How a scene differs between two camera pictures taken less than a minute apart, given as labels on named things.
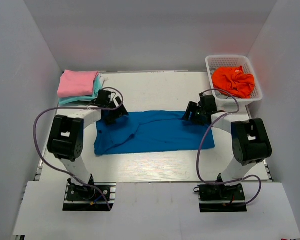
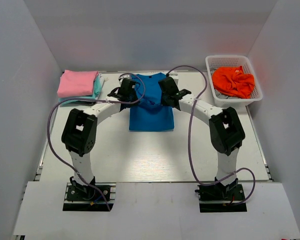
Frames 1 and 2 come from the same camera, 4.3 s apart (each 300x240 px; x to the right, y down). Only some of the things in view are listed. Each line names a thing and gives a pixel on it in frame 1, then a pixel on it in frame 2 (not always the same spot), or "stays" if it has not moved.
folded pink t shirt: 73,83 stays
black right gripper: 191,108 → 164,102
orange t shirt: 234,80 stays
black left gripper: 119,112 → 131,105
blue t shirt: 150,131 → 150,115
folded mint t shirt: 97,85 stays
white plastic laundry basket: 233,82 stays
